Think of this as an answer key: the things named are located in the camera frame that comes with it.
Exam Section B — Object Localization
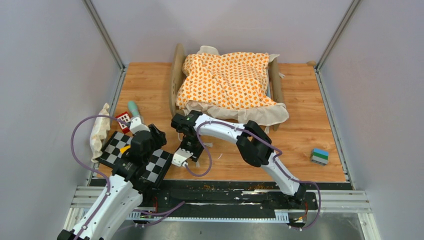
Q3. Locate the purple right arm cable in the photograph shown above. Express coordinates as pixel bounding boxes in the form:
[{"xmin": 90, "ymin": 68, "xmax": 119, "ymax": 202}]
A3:
[{"xmin": 184, "ymin": 116, "xmax": 323, "ymax": 226}]

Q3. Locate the wooden pet bed frame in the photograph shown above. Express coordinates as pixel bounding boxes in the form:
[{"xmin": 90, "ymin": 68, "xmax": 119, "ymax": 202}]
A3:
[{"xmin": 167, "ymin": 43, "xmax": 286, "ymax": 128}]

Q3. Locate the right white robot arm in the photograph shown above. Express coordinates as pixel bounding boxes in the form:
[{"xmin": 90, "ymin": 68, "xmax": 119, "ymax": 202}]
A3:
[{"xmin": 171, "ymin": 110, "xmax": 306, "ymax": 209}]

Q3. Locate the yellow duck print blanket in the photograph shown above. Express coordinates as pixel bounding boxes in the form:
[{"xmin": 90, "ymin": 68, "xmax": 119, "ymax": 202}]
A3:
[{"xmin": 175, "ymin": 46, "xmax": 291, "ymax": 130}]

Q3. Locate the red window toy block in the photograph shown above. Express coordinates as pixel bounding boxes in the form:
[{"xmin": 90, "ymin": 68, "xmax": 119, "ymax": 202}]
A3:
[{"xmin": 115, "ymin": 111, "xmax": 131, "ymax": 134}]

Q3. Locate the teal cylinder toy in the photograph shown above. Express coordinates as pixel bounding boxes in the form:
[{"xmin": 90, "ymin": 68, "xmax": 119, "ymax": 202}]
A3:
[{"xmin": 127, "ymin": 100, "xmax": 141, "ymax": 118}]

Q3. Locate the black white checkerboard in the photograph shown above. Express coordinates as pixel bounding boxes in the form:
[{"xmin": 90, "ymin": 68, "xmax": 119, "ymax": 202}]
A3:
[{"xmin": 96, "ymin": 131, "xmax": 173, "ymax": 183}]

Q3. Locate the white duck pillow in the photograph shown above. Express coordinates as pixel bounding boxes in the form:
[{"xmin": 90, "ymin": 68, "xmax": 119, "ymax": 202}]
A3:
[{"xmin": 89, "ymin": 117, "xmax": 111, "ymax": 163}]

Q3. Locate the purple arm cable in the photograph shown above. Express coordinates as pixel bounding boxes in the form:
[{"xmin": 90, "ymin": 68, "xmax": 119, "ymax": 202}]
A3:
[
  {"xmin": 184, "ymin": 116, "xmax": 323, "ymax": 226},
  {"xmin": 69, "ymin": 114, "xmax": 140, "ymax": 240}
]

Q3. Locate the blue green small block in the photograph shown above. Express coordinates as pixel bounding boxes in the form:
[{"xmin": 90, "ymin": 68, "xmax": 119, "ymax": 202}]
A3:
[{"xmin": 310, "ymin": 148, "xmax": 329, "ymax": 166}]

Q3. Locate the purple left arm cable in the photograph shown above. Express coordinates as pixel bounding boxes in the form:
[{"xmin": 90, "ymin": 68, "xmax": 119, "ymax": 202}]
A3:
[{"xmin": 69, "ymin": 114, "xmax": 140, "ymax": 240}]

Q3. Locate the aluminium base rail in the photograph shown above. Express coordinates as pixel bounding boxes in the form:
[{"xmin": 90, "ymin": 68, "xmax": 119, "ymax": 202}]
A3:
[{"xmin": 63, "ymin": 178, "xmax": 382, "ymax": 224}]

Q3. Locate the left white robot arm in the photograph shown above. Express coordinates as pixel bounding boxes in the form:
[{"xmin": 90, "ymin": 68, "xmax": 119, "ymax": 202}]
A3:
[{"xmin": 57, "ymin": 116, "xmax": 167, "ymax": 240}]

